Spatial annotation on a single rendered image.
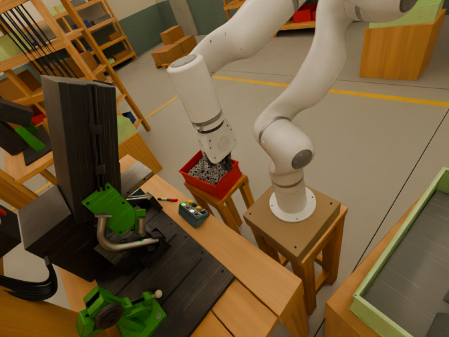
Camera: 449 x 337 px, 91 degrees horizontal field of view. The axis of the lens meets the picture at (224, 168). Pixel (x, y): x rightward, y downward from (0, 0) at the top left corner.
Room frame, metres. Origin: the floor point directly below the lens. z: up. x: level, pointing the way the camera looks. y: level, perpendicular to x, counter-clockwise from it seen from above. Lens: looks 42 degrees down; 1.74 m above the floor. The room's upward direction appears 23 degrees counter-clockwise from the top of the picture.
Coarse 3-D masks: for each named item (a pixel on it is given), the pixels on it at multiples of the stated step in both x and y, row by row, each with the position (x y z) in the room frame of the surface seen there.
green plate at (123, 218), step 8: (96, 192) 0.69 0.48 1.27; (104, 192) 0.70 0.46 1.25; (112, 192) 0.71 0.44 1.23; (88, 200) 0.67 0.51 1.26; (96, 200) 0.68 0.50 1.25; (104, 200) 0.68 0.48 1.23; (112, 200) 0.69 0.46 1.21; (120, 200) 0.70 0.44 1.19; (88, 208) 0.66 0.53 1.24; (96, 208) 0.66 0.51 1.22; (104, 208) 0.67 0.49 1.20; (112, 208) 0.67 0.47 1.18; (120, 208) 0.68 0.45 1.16; (128, 208) 0.68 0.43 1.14; (112, 216) 0.66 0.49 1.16; (120, 216) 0.66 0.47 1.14; (128, 216) 0.67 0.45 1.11; (112, 224) 0.64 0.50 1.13; (120, 224) 0.65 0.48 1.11; (128, 224) 0.65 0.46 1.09; (120, 232) 0.63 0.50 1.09
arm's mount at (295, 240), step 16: (272, 192) 0.63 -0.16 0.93; (320, 192) 0.53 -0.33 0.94; (256, 208) 0.59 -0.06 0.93; (320, 208) 0.46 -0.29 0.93; (336, 208) 0.44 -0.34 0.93; (256, 224) 0.52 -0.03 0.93; (272, 224) 0.49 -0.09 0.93; (288, 224) 0.46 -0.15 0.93; (304, 224) 0.43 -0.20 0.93; (320, 224) 0.40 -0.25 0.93; (272, 240) 0.44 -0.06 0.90; (288, 240) 0.40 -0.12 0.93; (304, 240) 0.37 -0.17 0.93; (288, 256) 0.37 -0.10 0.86; (304, 256) 0.34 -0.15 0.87
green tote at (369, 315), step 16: (448, 176) 0.38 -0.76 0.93; (432, 192) 0.37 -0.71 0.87; (448, 192) 0.36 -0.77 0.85; (416, 208) 0.31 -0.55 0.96; (400, 240) 0.28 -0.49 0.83; (384, 256) 0.21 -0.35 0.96; (368, 288) 0.19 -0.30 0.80; (352, 304) 0.15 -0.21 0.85; (368, 304) 0.12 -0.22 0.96; (368, 320) 0.11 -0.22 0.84; (384, 320) 0.08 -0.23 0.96; (384, 336) 0.06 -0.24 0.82; (400, 336) 0.04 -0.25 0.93
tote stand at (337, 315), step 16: (400, 224) 0.34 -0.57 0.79; (384, 240) 0.31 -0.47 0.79; (368, 256) 0.28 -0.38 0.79; (352, 272) 0.25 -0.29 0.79; (368, 272) 0.23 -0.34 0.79; (352, 288) 0.21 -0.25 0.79; (336, 304) 0.18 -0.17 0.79; (336, 320) 0.16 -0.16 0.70; (352, 320) 0.13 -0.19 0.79; (336, 336) 0.15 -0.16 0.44; (352, 336) 0.10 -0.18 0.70; (368, 336) 0.08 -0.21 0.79
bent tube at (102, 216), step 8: (96, 216) 0.62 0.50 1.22; (104, 216) 0.62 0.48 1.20; (104, 224) 0.61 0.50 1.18; (104, 232) 0.60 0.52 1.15; (104, 240) 0.58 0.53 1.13; (144, 240) 0.61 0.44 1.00; (152, 240) 0.61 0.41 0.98; (112, 248) 0.57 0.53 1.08; (120, 248) 0.57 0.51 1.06; (128, 248) 0.58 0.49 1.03
